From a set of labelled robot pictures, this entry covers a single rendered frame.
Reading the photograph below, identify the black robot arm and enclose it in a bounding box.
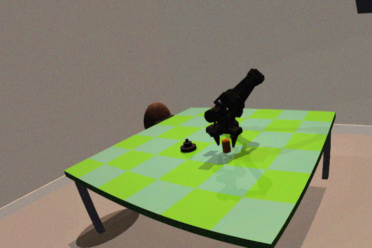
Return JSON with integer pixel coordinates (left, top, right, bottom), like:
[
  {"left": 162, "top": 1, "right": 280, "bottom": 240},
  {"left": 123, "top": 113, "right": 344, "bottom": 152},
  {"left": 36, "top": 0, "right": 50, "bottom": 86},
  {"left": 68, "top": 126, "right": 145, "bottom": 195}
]
[{"left": 204, "top": 69, "right": 265, "bottom": 138}]

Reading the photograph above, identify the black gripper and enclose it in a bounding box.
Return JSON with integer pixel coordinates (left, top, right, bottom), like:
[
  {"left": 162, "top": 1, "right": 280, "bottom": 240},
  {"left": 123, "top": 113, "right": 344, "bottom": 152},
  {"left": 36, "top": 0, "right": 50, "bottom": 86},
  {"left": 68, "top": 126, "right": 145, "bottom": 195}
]
[{"left": 206, "top": 115, "right": 243, "bottom": 148}]

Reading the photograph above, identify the orange knob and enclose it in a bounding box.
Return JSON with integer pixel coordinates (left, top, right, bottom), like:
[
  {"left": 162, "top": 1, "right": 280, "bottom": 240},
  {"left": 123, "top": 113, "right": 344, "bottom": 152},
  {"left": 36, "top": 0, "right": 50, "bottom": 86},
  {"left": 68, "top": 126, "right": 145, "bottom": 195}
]
[{"left": 222, "top": 138, "right": 231, "bottom": 153}]

